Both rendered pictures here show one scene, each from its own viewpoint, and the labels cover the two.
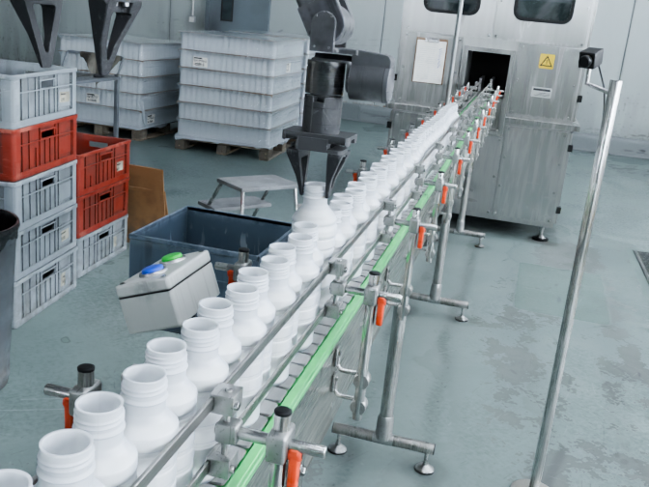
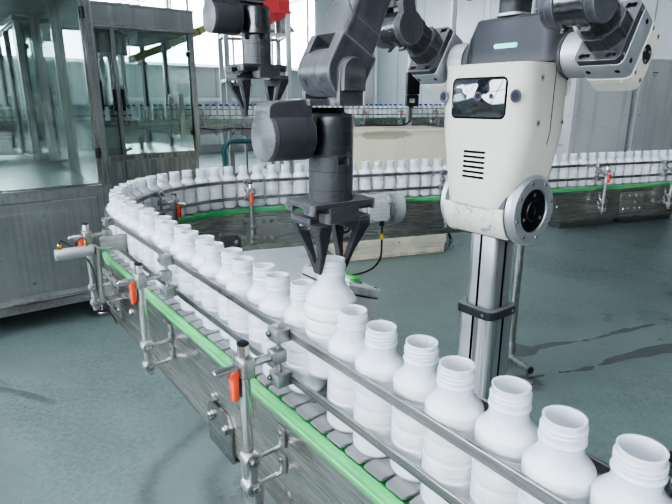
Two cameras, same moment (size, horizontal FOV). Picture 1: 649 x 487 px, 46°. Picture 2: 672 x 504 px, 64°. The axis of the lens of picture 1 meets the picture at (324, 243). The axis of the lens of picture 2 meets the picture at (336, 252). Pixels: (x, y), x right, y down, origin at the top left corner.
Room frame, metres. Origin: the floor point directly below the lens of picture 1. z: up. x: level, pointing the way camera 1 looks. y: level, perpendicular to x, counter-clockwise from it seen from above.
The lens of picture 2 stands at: (1.60, -0.50, 1.42)
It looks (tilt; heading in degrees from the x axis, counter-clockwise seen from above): 16 degrees down; 130
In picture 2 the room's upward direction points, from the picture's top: straight up
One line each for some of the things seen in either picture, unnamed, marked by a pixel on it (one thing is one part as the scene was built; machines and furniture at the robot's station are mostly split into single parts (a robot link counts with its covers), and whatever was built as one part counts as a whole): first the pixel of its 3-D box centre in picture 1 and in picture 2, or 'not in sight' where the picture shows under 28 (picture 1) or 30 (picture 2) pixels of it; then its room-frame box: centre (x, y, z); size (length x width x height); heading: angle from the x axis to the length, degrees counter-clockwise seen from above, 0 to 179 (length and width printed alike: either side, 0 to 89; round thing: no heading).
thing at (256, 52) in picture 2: not in sight; (256, 54); (0.76, 0.26, 1.51); 0.10 x 0.07 x 0.07; 77
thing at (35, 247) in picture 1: (8, 234); not in sight; (3.44, 1.48, 0.33); 0.61 x 0.41 x 0.22; 173
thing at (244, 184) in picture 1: (247, 208); not in sight; (4.88, 0.53, 0.21); 0.61 x 0.47 x 0.41; 40
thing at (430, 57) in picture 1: (429, 60); not in sight; (5.76, -0.62, 1.22); 0.23 x 0.03 x 0.32; 77
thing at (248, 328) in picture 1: (238, 355); (216, 285); (0.81, 0.09, 1.08); 0.06 x 0.06 x 0.17
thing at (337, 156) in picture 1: (322, 166); (326, 238); (1.15, 0.02, 1.25); 0.07 x 0.07 x 0.09; 77
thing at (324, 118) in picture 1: (322, 119); (330, 184); (1.15, 0.02, 1.32); 0.10 x 0.07 x 0.07; 77
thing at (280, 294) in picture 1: (269, 320); (245, 304); (0.93, 0.06, 1.08); 0.06 x 0.06 x 0.17
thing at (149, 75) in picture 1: (128, 84); not in sight; (8.73, 2.36, 0.50); 1.23 x 1.05 x 1.00; 165
